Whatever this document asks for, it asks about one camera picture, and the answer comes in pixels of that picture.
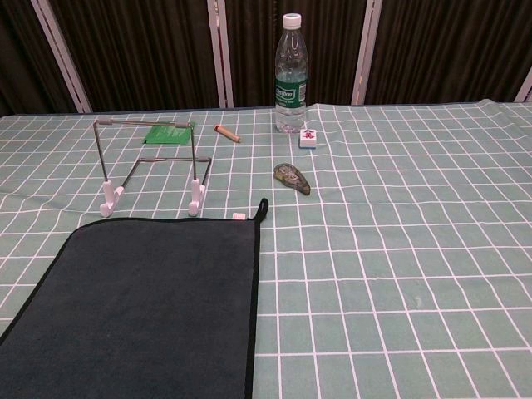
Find white metal screen post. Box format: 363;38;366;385
206;0;234;110
351;0;384;106
513;66;532;103
31;0;93;113

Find white mahjong tile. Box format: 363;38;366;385
298;128;320;150

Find blue towel with black trim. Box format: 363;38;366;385
0;198;270;399

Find green grid tablecloth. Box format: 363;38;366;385
0;98;532;399

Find metal wire rack white feet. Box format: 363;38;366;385
92;117;212;219

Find dark brown pleated curtain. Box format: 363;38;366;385
0;0;532;117

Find clear water bottle green label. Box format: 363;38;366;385
274;12;309;135

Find green foil packet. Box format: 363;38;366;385
142;122;199;145

